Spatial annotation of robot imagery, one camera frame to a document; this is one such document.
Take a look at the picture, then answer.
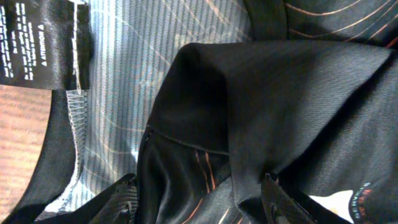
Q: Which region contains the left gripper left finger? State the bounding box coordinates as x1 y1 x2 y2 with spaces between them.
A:
89 174 138 224

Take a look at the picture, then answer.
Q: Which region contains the black jersey with orange lines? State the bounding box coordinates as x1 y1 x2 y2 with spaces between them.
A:
1 0 397 223

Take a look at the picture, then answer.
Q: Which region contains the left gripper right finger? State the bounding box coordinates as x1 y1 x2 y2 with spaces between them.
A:
261 173 317 224

